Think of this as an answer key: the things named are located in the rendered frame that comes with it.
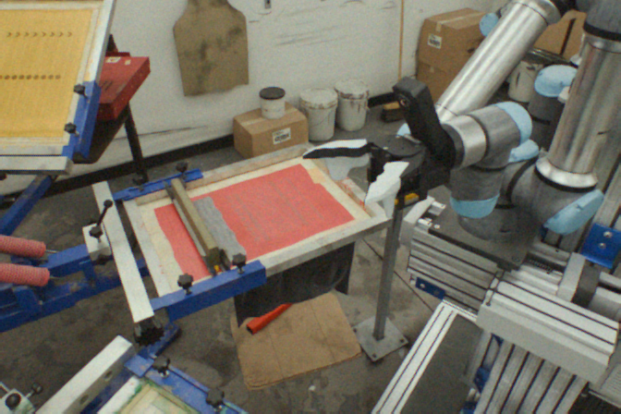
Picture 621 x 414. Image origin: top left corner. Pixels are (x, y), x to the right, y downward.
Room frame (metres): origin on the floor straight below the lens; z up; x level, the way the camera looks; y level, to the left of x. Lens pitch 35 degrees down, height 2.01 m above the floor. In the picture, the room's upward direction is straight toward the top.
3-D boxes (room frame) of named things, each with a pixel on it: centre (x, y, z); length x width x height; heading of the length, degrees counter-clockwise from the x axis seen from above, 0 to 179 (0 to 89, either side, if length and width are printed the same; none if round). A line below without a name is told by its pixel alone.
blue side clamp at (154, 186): (1.39, 0.55, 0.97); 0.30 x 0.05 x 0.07; 120
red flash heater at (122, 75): (2.17, 1.11, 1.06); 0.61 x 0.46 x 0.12; 0
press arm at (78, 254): (0.99, 0.69, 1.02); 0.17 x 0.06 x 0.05; 120
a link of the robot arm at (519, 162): (0.87, -0.45, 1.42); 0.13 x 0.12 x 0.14; 30
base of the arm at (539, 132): (1.28, -0.74, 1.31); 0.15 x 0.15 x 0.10
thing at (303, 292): (1.14, 0.06, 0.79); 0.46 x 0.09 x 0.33; 120
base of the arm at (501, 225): (0.88, -0.45, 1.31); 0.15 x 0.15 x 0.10
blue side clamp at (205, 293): (0.91, 0.27, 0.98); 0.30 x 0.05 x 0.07; 120
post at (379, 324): (1.44, -0.35, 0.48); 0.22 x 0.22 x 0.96; 30
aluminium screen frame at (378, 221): (1.27, 0.20, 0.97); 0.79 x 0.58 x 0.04; 120
